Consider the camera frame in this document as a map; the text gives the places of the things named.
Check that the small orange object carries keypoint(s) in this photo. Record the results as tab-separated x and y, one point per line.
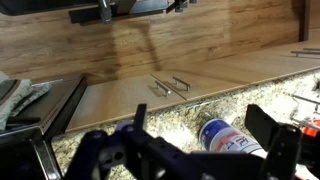
311	131

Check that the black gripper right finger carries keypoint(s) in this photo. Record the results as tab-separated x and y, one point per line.
261	125

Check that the grey dish towel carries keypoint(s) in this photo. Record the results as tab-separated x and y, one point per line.
13	100

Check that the Lysol wipes canister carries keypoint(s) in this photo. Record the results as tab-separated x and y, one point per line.
226	136

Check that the narrow wooden cabinet door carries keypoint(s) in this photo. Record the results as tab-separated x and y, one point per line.
116	96

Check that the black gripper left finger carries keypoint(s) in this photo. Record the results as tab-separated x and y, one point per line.
140	120

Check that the wide wooden cabinet door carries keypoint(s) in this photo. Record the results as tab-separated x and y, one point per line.
250	73

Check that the black stand base plate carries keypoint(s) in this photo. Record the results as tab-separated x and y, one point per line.
86	15

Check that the black kitchen range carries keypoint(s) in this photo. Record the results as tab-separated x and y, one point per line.
50	110

